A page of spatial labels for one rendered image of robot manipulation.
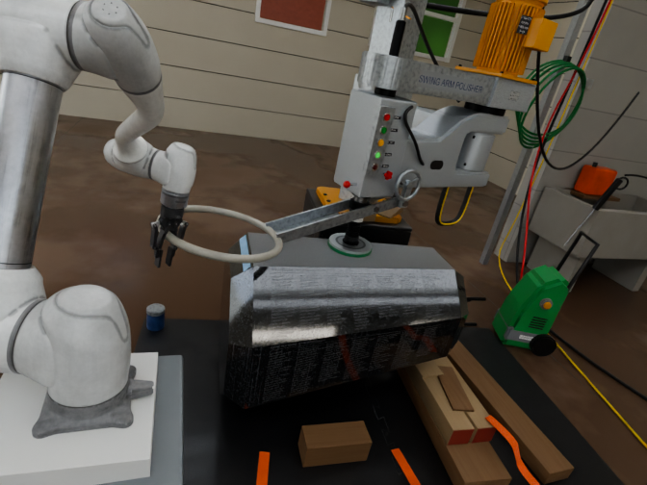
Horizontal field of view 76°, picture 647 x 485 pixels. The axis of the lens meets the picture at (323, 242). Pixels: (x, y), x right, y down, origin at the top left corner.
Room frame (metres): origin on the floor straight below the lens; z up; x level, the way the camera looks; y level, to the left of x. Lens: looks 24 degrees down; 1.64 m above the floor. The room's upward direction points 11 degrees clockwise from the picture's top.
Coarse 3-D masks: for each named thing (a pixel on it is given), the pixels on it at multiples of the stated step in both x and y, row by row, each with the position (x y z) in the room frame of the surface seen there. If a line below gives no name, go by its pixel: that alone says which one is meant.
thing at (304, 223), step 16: (320, 208) 1.78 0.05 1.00; (336, 208) 1.84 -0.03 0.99; (368, 208) 1.80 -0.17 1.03; (384, 208) 1.86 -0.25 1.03; (272, 224) 1.65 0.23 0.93; (288, 224) 1.69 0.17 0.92; (304, 224) 1.71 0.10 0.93; (320, 224) 1.66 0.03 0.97; (336, 224) 1.71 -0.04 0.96; (288, 240) 1.57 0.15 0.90
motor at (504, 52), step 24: (504, 0) 2.18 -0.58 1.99; (528, 0) 2.13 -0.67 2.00; (504, 24) 2.15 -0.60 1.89; (528, 24) 2.09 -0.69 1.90; (552, 24) 2.12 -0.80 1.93; (480, 48) 2.21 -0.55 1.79; (504, 48) 2.12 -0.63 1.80; (528, 48) 2.15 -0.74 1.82; (480, 72) 2.13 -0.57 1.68; (504, 72) 2.14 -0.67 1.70
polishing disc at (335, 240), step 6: (336, 234) 1.91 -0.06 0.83; (342, 234) 1.92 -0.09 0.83; (330, 240) 1.82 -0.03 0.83; (336, 240) 1.84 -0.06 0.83; (360, 240) 1.90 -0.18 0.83; (366, 240) 1.91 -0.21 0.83; (336, 246) 1.76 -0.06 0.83; (342, 246) 1.77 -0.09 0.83; (348, 246) 1.79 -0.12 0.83; (354, 246) 1.80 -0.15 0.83; (360, 246) 1.81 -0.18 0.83; (366, 246) 1.83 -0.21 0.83; (348, 252) 1.74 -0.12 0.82; (354, 252) 1.74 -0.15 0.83; (360, 252) 1.75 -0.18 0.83; (366, 252) 1.78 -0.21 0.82
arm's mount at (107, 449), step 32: (0, 384) 0.64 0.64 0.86; (32, 384) 0.66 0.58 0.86; (0, 416) 0.56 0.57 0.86; (32, 416) 0.58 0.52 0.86; (0, 448) 0.50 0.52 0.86; (32, 448) 0.51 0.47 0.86; (64, 448) 0.53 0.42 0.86; (96, 448) 0.54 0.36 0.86; (128, 448) 0.55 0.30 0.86; (0, 480) 0.45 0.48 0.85; (32, 480) 0.47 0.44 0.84; (64, 480) 0.49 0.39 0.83; (96, 480) 0.51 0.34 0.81
